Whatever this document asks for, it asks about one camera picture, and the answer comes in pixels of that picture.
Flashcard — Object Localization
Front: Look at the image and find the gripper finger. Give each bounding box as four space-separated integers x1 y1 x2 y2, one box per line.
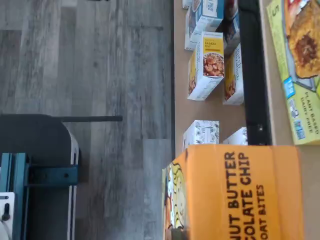
171 225 189 240

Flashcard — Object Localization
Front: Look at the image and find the orange Bobo's peanut butter box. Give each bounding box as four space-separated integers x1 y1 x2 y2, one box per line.
161 144 305 240

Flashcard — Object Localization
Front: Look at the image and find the yellow label granola box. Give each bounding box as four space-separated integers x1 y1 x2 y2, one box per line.
221 42 245 106
186 31 225 102

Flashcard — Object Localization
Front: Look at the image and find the blue label granola box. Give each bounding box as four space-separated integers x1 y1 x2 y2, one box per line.
184 0 225 51
222 0 241 56

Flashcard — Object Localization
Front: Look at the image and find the green Bobo's apple pie box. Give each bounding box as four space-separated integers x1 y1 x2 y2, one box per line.
265 0 320 146

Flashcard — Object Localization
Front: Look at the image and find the white patterned carton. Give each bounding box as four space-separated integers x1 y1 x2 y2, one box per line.
182 119 221 152
221 126 249 146

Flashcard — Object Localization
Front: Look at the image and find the dark gray platform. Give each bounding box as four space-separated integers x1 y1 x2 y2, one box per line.
0 113 81 240

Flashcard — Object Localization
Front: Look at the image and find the teal metal frame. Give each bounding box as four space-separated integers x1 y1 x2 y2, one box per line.
0 152 79 240

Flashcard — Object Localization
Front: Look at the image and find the white metal bracket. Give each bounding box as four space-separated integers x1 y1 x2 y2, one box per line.
0 191 16 240

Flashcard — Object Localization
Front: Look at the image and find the black metal shelf frame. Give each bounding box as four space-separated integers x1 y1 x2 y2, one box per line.
237 0 274 147

